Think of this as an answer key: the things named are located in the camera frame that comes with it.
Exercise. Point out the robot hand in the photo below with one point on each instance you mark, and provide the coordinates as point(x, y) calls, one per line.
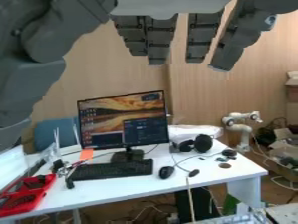
point(30, 40)

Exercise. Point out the black computer monitor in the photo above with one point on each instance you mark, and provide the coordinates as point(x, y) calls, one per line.
point(119, 120)

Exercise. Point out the orange sticky note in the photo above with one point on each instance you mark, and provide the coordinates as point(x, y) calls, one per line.
point(86, 154)

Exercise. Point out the black keyboard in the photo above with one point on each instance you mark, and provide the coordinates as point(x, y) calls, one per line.
point(110, 169)

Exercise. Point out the red tray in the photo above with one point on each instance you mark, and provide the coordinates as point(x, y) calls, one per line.
point(33, 182)
point(17, 204)

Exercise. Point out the black headphones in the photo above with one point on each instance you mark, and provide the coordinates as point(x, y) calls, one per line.
point(202, 143)

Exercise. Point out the black computer mouse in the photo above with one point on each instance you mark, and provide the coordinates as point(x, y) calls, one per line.
point(166, 172)

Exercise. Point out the white desk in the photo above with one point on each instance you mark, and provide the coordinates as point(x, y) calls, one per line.
point(133, 190)

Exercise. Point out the small white jointed device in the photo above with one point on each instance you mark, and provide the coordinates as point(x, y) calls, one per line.
point(240, 128)

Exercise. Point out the thin stick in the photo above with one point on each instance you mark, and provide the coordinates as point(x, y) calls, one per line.
point(190, 200)

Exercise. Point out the cardboard box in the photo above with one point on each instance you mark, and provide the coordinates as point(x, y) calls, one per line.
point(292, 83)

